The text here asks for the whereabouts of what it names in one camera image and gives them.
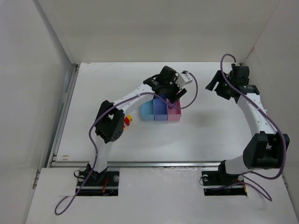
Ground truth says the purple lego piece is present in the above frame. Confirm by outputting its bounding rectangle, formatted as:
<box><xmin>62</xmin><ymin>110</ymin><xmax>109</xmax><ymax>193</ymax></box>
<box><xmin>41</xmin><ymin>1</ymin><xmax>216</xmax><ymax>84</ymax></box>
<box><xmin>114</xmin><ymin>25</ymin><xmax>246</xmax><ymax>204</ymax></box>
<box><xmin>168</xmin><ymin>102</ymin><xmax>176</xmax><ymax>110</ymax></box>

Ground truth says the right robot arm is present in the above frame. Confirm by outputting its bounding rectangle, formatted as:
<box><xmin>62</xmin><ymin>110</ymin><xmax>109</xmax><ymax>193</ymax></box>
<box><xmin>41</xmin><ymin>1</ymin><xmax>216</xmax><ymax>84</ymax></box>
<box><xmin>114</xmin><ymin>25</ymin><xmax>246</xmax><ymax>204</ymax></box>
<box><xmin>202</xmin><ymin>64</ymin><xmax>290</xmax><ymax>186</ymax></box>

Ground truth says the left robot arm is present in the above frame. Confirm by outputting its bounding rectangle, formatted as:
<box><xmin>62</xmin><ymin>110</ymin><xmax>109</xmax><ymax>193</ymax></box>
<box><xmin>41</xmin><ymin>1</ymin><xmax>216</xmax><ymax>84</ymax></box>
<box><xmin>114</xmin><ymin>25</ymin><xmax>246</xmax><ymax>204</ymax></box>
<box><xmin>86</xmin><ymin>66</ymin><xmax>193</xmax><ymax>183</ymax></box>

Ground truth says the pink container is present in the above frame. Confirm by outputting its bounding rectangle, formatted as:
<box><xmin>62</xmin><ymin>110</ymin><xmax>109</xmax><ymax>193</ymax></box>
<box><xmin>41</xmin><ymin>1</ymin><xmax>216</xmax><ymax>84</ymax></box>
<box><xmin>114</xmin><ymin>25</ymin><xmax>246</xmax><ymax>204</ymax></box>
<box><xmin>167</xmin><ymin>106</ymin><xmax>182</xmax><ymax>121</ymax></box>

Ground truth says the light blue container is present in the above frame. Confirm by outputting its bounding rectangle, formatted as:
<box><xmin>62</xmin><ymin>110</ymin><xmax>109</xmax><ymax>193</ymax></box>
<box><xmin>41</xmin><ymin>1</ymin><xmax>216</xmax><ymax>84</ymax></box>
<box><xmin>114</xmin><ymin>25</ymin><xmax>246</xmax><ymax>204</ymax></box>
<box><xmin>140</xmin><ymin>100</ymin><xmax>154</xmax><ymax>121</ymax></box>

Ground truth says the yellow lego piece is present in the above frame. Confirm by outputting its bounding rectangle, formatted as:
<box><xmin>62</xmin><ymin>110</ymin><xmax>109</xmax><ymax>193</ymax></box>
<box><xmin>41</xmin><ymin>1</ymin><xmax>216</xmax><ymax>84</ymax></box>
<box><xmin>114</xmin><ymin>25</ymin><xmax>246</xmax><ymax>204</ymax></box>
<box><xmin>127</xmin><ymin>114</ymin><xmax>133</xmax><ymax>122</ymax></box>

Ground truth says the red lego piece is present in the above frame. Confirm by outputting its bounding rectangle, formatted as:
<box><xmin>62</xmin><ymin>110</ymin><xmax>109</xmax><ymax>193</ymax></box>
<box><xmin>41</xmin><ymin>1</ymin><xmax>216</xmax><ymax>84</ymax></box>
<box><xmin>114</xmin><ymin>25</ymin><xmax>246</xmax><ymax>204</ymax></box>
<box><xmin>124</xmin><ymin>117</ymin><xmax>131</xmax><ymax>126</ymax></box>

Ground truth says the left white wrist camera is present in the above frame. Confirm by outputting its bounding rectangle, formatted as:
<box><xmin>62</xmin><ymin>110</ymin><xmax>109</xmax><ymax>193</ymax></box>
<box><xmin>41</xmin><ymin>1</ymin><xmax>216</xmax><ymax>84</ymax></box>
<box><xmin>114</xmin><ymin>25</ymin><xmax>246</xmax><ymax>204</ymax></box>
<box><xmin>175</xmin><ymin>71</ymin><xmax>193</xmax><ymax>88</ymax></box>

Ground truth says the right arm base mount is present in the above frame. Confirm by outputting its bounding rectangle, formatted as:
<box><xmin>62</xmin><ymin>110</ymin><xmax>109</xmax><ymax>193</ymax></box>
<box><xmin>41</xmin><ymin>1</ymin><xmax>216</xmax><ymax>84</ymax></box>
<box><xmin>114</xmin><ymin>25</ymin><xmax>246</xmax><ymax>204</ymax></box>
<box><xmin>199</xmin><ymin>168</ymin><xmax>247</xmax><ymax>196</ymax></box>

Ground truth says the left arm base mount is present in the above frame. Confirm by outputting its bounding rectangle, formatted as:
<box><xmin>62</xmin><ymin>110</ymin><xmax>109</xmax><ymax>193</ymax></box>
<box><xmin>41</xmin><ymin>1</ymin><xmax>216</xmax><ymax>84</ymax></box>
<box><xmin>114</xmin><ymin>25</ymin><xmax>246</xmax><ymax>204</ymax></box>
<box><xmin>78</xmin><ymin>169</ymin><xmax>120</xmax><ymax>196</ymax></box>

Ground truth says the aluminium rail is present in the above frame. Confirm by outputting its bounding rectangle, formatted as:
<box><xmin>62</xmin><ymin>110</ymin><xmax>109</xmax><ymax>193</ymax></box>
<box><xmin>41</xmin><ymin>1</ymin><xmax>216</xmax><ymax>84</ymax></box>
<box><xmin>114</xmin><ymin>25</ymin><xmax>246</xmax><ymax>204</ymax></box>
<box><xmin>49</xmin><ymin>161</ymin><xmax>220</xmax><ymax>168</ymax></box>

